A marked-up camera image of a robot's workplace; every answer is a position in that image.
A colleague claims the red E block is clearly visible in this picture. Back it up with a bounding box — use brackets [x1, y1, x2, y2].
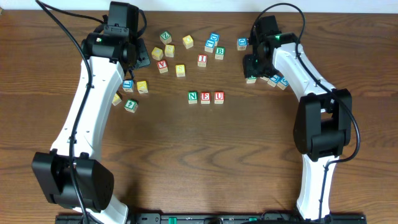
[200, 92, 211, 104]

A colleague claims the yellow S block lower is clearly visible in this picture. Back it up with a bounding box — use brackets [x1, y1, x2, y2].
[175, 64, 186, 77]

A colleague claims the green B block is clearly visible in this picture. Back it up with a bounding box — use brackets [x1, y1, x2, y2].
[215, 47, 225, 60]

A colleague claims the yellow s block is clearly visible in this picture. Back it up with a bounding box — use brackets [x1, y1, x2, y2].
[165, 44, 175, 57]
[175, 64, 186, 77]

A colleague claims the blue P block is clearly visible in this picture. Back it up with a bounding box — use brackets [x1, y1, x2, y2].
[260, 77, 269, 82]

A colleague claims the blue d block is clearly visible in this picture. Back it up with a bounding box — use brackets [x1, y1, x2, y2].
[209, 32, 220, 46]
[237, 38, 248, 51]

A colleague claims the green 4 block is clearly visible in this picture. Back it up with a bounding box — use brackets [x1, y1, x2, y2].
[124, 100, 138, 113]

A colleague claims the blue L block upper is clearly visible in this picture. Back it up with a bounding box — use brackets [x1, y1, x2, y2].
[205, 39, 215, 53]

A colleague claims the yellow G block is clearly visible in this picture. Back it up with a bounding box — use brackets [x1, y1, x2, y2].
[112, 93, 122, 106]

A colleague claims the yellow K block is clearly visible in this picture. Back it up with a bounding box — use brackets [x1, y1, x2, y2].
[136, 80, 149, 94]

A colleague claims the blue D block right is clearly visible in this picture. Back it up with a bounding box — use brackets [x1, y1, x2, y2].
[237, 38, 248, 51]

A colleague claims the yellow C block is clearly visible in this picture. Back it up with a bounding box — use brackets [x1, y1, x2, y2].
[151, 47, 164, 61]

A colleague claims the red U block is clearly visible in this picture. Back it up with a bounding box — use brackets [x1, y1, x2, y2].
[214, 91, 224, 104]

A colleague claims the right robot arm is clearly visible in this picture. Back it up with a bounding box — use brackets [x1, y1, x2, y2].
[243, 16, 352, 221]

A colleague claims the yellow S block upper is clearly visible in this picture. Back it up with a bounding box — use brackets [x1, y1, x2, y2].
[165, 44, 175, 57]

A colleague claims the green N block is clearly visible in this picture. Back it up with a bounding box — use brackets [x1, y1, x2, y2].
[188, 91, 198, 104]

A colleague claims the red A block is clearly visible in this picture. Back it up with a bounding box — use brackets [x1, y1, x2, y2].
[157, 60, 168, 73]

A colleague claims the yellow O block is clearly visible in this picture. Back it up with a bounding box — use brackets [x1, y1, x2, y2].
[183, 35, 194, 49]

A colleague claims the blue S block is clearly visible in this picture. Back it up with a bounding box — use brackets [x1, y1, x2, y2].
[277, 77, 289, 90]

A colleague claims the green R block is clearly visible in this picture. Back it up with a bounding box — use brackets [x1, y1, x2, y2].
[246, 77, 257, 84]

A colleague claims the green Z block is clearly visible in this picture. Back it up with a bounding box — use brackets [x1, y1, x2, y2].
[160, 30, 172, 45]

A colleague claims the blue D block upper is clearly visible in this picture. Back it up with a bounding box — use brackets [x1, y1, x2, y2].
[209, 32, 220, 46]

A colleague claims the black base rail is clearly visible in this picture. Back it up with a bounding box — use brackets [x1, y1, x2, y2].
[55, 212, 368, 224]

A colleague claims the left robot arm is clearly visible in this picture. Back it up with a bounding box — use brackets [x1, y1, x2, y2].
[32, 1, 150, 223]

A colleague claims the red I block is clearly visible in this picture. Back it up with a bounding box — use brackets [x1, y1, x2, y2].
[197, 54, 208, 67]

